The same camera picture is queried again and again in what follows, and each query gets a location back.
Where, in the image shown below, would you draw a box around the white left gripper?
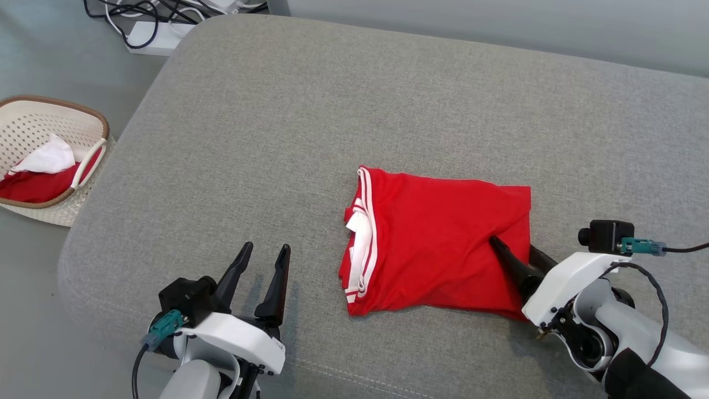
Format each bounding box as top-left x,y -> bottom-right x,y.
174,242 -> 291,376

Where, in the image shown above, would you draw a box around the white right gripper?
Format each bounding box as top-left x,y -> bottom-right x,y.
489,236 -> 633,328

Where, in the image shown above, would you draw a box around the red Bulls jersey white sleeves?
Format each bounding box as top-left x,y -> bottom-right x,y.
338,165 -> 533,323

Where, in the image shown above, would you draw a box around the red garment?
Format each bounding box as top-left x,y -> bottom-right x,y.
0,147 -> 104,204

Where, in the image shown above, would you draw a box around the grey fabric sofa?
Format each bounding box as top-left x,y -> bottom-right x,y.
57,14 -> 709,399

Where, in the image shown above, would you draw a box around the cream perforated laundry basket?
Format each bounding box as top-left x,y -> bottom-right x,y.
0,95 -> 115,228

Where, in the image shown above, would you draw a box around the black right camera cable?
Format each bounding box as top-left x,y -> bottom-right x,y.
620,237 -> 709,257

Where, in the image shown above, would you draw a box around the thin braided right arm cable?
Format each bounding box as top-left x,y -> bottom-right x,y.
600,260 -> 670,367

